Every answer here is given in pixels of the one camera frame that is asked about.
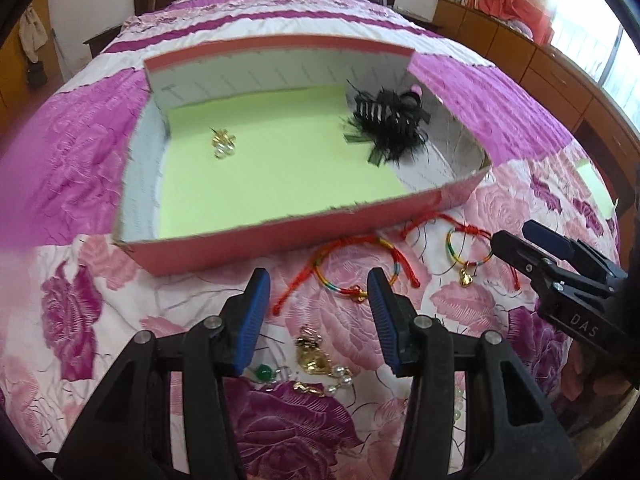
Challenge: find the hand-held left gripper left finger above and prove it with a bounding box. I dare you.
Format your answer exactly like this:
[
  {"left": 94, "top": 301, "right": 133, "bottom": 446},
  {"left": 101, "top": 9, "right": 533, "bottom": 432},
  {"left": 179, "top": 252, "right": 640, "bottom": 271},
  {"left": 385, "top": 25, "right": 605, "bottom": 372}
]
[{"left": 52, "top": 267, "right": 271, "bottom": 480}]

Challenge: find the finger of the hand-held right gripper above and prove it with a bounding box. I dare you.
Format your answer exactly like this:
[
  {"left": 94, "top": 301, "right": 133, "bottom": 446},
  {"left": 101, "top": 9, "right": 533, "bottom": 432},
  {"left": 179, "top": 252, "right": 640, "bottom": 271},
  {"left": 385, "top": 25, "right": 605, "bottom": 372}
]
[
  {"left": 490, "top": 229, "right": 552, "bottom": 277},
  {"left": 522, "top": 219, "right": 627, "bottom": 282}
]

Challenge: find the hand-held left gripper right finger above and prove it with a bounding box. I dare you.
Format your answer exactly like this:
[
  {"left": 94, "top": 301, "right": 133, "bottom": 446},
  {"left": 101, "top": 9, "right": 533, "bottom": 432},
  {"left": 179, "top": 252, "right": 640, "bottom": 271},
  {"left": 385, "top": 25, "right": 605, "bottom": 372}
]
[{"left": 366, "top": 267, "right": 583, "bottom": 480}]

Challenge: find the rainbow bracelet gold heart charm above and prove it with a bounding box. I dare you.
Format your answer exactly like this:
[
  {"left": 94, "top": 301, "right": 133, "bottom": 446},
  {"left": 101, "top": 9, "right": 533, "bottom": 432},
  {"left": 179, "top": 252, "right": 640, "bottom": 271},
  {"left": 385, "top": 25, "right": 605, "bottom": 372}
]
[{"left": 402, "top": 212, "right": 523, "bottom": 291}]

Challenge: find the green bead earring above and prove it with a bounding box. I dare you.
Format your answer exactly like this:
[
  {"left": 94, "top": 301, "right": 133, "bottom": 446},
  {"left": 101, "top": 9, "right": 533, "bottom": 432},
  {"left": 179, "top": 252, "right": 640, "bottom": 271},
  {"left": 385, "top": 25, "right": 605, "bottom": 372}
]
[{"left": 252, "top": 364, "right": 291, "bottom": 387}]

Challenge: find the gold leaf brooch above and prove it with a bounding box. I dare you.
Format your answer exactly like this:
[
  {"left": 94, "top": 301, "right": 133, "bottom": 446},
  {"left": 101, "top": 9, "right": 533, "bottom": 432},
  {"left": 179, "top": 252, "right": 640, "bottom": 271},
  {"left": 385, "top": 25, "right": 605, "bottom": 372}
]
[{"left": 294, "top": 327, "right": 335, "bottom": 377}]

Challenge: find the gold pearl earring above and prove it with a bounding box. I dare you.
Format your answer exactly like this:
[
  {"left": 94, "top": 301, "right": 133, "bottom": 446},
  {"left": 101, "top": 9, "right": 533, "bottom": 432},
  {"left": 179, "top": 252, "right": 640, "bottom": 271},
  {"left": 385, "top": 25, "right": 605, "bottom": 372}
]
[{"left": 292, "top": 365, "right": 358, "bottom": 397}]

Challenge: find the red rainbow string bracelet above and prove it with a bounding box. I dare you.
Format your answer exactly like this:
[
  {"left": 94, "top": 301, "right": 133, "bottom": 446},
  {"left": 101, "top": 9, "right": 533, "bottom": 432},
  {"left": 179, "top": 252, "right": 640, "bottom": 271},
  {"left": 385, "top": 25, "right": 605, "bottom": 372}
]
[{"left": 272, "top": 234, "right": 426, "bottom": 317}]

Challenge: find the red cardboard box green lining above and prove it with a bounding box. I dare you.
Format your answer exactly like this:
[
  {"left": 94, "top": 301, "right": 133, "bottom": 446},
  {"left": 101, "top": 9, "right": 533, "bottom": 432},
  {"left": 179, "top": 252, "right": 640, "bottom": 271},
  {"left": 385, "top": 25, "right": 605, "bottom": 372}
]
[{"left": 111, "top": 34, "right": 493, "bottom": 277}]

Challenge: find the light green paper sheet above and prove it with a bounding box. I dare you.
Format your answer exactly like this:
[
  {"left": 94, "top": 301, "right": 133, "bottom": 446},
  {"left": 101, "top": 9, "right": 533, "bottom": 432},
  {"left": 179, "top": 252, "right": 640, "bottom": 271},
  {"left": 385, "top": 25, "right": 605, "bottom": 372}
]
[{"left": 575, "top": 157, "right": 619, "bottom": 221}]

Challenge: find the black feather hair clip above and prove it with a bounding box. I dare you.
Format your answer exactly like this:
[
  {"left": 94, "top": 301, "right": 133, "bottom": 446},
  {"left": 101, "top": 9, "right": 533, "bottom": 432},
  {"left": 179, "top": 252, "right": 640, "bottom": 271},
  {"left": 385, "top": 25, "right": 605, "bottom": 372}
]
[{"left": 341, "top": 79, "right": 435, "bottom": 167}]

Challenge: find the brown wooden cabinet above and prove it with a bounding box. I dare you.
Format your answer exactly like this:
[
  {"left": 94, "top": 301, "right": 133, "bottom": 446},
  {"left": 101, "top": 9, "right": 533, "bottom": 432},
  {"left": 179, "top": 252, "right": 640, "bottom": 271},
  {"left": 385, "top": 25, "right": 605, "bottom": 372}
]
[{"left": 432, "top": 0, "right": 640, "bottom": 161}]

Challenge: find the pink floral bedspread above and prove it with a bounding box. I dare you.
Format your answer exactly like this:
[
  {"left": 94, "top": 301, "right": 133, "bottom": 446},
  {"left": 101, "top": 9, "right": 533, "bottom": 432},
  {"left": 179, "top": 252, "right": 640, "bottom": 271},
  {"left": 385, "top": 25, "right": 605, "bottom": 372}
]
[{"left": 0, "top": 0, "right": 628, "bottom": 480}]

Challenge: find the bright window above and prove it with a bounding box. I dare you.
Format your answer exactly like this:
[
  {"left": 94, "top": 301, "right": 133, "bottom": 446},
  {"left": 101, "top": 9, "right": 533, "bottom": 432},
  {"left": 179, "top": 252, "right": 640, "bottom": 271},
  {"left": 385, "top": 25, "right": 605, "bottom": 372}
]
[{"left": 550, "top": 0, "right": 640, "bottom": 121}]

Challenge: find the red pink cloth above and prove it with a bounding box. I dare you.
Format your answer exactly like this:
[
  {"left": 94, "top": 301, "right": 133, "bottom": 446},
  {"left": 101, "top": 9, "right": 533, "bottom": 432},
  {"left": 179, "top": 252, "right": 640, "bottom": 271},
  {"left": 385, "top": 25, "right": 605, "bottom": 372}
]
[{"left": 475, "top": 0, "right": 557, "bottom": 46}]

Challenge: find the dark wooden nightstand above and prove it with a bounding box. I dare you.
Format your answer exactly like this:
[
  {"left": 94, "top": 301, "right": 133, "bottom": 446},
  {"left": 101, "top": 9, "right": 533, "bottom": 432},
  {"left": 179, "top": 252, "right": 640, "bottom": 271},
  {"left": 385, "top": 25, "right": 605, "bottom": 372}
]
[{"left": 82, "top": 24, "right": 123, "bottom": 58}]

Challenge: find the hanging pale garment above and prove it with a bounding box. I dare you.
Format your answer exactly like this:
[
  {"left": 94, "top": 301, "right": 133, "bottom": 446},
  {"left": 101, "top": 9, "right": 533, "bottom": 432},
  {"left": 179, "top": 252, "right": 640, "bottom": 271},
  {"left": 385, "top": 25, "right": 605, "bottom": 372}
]
[{"left": 19, "top": 4, "right": 50, "bottom": 63}]

